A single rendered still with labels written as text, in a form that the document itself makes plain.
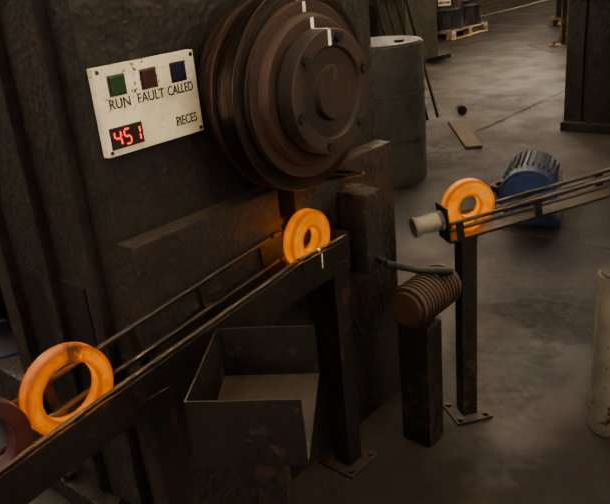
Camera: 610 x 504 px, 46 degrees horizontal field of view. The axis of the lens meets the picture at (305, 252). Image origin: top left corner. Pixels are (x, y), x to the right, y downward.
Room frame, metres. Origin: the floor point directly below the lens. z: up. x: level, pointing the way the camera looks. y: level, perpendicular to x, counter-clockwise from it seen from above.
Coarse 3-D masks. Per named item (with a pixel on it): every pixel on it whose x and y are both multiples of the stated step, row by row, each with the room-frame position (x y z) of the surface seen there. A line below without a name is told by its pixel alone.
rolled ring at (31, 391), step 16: (48, 352) 1.19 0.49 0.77; (64, 352) 1.19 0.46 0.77; (80, 352) 1.22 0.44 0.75; (96, 352) 1.24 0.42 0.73; (32, 368) 1.17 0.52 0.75; (48, 368) 1.17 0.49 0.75; (96, 368) 1.23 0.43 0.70; (32, 384) 1.14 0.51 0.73; (96, 384) 1.24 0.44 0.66; (112, 384) 1.25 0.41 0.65; (32, 400) 1.14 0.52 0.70; (32, 416) 1.13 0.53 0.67; (48, 416) 1.15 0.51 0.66; (64, 416) 1.20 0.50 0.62; (48, 432) 1.15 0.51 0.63
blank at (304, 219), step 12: (300, 216) 1.71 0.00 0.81; (312, 216) 1.73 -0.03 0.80; (324, 216) 1.77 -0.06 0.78; (288, 228) 1.69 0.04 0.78; (300, 228) 1.69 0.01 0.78; (312, 228) 1.75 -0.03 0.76; (324, 228) 1.76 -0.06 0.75; (288, 240) 1.68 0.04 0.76; (300, 240) 1.69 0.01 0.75; (312, 240) 1.76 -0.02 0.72; (324, 240) 1.76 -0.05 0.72; (288, 252) 1.68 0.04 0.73; (300, 252) 1.69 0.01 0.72
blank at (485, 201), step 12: (468, 180) 1.94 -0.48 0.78; (456, 192) 1.93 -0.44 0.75; (468, 192) 1.94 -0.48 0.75; (480, 192) 1.95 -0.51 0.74; (492, 192) 1.95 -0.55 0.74; (444, 204) 1.93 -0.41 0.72; (456, 204) 1.93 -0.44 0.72; (480, 204) 1.95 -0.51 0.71; (492, 204) 1.95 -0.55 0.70; (456, 216) 1.93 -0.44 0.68; (468, 216) 1.95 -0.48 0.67; (468, 228) 1.94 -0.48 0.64
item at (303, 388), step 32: (224, 352) 1.31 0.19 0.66; (256, 352) 1.31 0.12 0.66; (288, 352) 1.30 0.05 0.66; (192, 384) 1.11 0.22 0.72; (224, 384) 1.28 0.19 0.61; (256, 384) 1.27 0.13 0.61; (288, 384) 1.26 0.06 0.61; (192, 416) 1.06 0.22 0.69; (224, 416) 1.05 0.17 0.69; (256, 416) 1.04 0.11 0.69; (288, 416) 1.03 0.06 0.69; (192, 448) 1.06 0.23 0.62; (224, 448) 1.05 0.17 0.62; (256, 448) 1.04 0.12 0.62; (288, 448) 1.04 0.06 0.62; (256, 480) 1.17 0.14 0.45; (288, 480) 1.19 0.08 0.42
